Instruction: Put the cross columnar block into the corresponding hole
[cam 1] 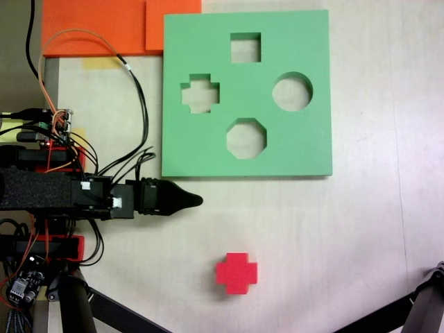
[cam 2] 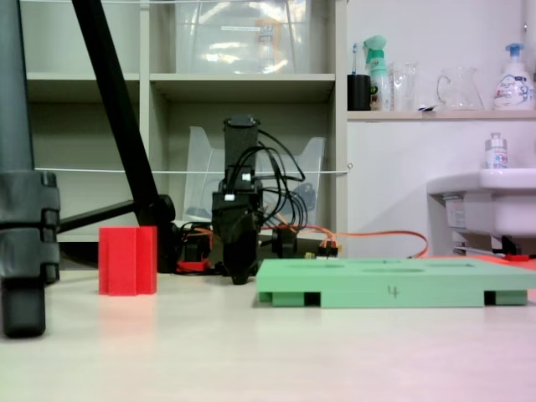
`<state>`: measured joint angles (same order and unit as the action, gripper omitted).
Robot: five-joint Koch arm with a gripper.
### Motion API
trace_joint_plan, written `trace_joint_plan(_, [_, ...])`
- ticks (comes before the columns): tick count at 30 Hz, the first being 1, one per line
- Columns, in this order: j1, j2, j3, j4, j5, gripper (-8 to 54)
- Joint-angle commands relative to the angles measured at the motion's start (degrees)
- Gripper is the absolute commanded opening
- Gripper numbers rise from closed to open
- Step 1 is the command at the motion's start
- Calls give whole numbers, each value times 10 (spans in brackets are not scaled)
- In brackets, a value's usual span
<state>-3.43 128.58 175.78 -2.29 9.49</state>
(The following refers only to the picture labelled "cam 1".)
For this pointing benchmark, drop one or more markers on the small black circuit board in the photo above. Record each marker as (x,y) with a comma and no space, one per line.
(27,277)

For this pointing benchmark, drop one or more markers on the small yellow tape piece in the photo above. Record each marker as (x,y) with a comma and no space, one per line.
(79,136)

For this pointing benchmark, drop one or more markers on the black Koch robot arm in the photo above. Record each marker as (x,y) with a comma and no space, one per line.
(41,189)

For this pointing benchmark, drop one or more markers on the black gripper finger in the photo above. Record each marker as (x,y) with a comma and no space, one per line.
(175,206)
(175,192)

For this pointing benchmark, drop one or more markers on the green shape sorting board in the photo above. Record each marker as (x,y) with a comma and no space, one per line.
(305,34)

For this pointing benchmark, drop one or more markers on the black tripod leg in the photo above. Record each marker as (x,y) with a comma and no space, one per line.
(76,305)
(428,298)

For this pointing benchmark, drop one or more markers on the long yellow tape strip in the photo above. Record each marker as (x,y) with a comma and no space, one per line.
(100,64)

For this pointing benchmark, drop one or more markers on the red cross columnar block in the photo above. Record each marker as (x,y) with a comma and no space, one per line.
(237,272)

